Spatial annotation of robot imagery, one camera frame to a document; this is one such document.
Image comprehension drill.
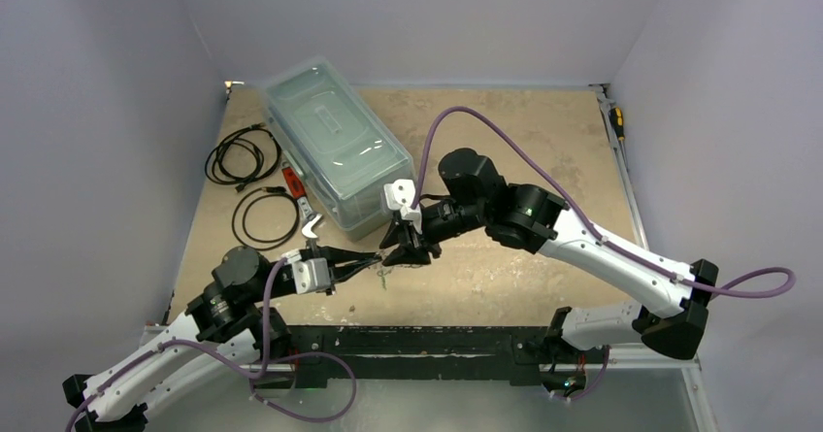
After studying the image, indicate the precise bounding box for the coiled black cable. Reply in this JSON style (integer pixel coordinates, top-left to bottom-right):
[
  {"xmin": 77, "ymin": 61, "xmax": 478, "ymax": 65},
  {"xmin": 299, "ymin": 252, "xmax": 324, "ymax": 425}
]
[{"xmin": 205, "ymin": 121, "xmax": 282, "ymax": 187}]

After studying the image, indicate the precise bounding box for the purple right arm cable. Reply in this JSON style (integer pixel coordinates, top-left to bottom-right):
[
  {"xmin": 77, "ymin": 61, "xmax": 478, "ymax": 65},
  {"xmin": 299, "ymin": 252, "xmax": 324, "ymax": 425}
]
[{"xmin": 411, "ymin": 106, "xmax": 797, "ymax": 300}]

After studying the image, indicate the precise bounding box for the metal key organizer plate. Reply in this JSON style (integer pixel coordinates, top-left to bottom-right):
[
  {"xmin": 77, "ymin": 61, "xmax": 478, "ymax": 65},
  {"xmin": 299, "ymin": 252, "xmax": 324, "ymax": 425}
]
[{"xmin": 376, "ymin": 262, "xmax": 393, "ymax": 291}]

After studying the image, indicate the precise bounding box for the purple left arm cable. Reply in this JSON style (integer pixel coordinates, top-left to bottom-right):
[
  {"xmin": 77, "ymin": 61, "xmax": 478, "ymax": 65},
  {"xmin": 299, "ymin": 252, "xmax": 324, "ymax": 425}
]
[{"xmin": 64, "ymin": 256, "xmax": 290, "ymax": 432}]

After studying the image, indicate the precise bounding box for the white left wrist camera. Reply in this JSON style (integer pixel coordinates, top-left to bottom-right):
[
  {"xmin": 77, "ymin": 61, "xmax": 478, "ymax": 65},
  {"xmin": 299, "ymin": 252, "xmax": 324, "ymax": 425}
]
[{"xmin": 281, "ymin": 249, "xmax": 332, "ymax": 294}]

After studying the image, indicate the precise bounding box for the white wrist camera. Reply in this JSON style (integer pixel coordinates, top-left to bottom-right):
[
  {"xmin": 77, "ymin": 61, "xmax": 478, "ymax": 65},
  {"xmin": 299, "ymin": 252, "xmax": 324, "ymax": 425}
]
[
  {"xmin": 281, "ymin": 249, "xmax": 332, "ymax": 294},
  {"xmin": 381, "ymin": 179, "xmax": 422, "ymax": 234}
]

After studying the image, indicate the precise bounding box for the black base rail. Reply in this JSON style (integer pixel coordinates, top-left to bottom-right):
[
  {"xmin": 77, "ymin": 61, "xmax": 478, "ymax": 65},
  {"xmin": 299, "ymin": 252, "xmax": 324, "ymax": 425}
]
[{"xmin": 250, "ymin": 324, "xmax": 612, "ymax": 390}]

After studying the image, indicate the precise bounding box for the yellow black screwdriver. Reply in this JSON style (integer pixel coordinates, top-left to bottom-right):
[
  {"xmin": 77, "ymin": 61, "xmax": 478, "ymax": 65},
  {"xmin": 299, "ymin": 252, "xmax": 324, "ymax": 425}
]
[{"xmin": 609, "ymin": 107, "xmax": 625, "ymax": 143}]

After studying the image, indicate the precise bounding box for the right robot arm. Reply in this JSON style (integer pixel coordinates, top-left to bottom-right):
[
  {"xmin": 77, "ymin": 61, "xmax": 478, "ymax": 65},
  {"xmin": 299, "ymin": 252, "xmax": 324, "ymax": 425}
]
[{"xmin": 380, "ymin": 148, "xmax": 718, "ymax": 361}]

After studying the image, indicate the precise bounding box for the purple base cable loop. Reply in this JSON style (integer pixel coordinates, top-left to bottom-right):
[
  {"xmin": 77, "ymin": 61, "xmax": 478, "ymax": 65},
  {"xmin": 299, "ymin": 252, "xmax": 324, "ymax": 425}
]
[{"xmin": 247, "ymin": 349, "xmax": 358, "ymax": 422}]

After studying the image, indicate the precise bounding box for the black usb cable loop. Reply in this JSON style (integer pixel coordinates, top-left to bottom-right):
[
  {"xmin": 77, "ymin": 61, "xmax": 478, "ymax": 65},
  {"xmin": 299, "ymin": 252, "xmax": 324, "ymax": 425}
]
[{"xmin": 231, "ymin": 185, "xmax": 301, "ymax": 245}]

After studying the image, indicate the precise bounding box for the red handled adjustable wrench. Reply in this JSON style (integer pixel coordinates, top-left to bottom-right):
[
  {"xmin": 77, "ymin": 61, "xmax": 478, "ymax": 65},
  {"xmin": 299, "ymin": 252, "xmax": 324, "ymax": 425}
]
[{"xmin": 281, "ymin": 164, "xmax": 323, "ymax": 240}]

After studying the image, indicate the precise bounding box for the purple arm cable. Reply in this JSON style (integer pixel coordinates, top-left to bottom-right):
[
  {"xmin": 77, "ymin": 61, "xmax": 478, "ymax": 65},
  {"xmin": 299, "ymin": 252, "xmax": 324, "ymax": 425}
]
[
  {"xmin": 411, "ymin": 106, "xmax": 797, "ymax": 300},
  {"xmin": 64, "ymin": 256, "xmax": 290, "ymax": 432}
]

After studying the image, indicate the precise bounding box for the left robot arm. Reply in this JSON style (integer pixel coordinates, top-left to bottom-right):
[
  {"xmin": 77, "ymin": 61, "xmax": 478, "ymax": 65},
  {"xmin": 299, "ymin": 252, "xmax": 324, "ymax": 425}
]
[{"xmin": 62, "ymin": 246, "xmax": 380, "ymax": 431}]

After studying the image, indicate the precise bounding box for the clear plastic storage box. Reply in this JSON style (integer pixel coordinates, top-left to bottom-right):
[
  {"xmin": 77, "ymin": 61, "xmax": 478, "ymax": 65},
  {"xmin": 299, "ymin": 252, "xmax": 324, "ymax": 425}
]
[{"xmin": 252, "ymin": 56, "xmax": 414, "ymax": 241}]

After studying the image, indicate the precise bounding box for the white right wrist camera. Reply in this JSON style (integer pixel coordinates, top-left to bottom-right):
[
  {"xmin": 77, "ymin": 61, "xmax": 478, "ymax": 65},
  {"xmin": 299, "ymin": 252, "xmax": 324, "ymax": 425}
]
[{"xmin": 381, "ymin": 179, "xmax": 422, "ymax": 234}]

